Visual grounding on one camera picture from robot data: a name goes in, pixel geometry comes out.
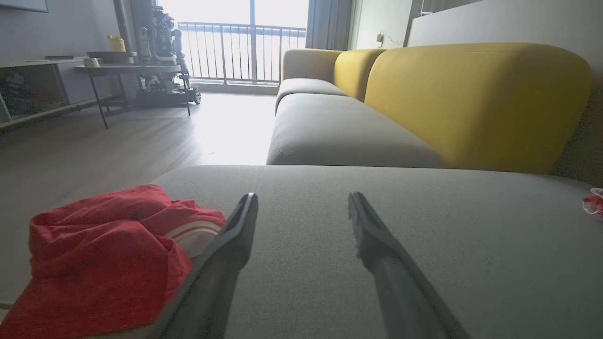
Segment grey sofa chaise seat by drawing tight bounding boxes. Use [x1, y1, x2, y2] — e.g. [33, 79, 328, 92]
[0, 164, 603, 339]

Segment small wall plug with cable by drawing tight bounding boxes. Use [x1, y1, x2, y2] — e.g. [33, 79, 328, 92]
[375, 31, 406, 48]

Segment low open shelf unit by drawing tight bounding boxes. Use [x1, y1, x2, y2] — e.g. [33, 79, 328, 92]
[0, 56, 114, 129]

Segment red folded garment white trim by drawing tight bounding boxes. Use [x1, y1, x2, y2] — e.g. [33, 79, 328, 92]
[582, 187, 603, 217]

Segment dark tray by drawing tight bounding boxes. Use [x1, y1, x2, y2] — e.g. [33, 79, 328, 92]
[86, 50, 138, 65]

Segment grey framed wall board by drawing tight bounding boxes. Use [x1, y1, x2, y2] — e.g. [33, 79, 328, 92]
[0, 0, 49, 13]

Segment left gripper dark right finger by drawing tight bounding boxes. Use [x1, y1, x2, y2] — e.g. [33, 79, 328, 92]
[348, 190, 469, 339]

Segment grey window curtain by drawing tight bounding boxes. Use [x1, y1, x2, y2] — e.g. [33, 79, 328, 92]
[306, 0, 355, 51]

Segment beige wall panel behind sofa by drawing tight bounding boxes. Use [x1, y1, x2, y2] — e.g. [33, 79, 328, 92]
[404, 0, 603, 92]

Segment long grey sofa seat cushion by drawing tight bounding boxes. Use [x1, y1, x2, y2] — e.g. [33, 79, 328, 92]
[266, 93, 449, 169]

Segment small yellow sofa backrest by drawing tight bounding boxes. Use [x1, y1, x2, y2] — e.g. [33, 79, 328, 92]
[333, 48, 388, 103]

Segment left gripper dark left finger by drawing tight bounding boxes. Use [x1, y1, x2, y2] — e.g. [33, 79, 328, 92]
[145, 192, 259, 339]

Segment short grey sofa seat cushion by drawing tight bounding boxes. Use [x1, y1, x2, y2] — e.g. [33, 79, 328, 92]
[275, 77, 350, 113]

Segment red basketball jersey number 23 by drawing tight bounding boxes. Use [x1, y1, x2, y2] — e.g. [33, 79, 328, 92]
[0, 184, 228, 339]

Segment large yellow sofa backrest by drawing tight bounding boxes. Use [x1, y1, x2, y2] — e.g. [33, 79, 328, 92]
[364, 42, 593, 176]

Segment metal balcony railing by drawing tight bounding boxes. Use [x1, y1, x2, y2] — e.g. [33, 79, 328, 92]
[176, 21, 307, 87]

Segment pale yellow sofa end backrest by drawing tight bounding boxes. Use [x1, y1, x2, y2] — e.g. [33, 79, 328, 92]
[281, 48, 344, 82]

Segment background wheeled robot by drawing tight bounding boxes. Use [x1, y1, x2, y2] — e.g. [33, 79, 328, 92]
[136, 5, 203, 107]

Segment dark round side table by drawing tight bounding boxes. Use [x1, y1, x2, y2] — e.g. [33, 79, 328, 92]
[74, 63, 192, 130]

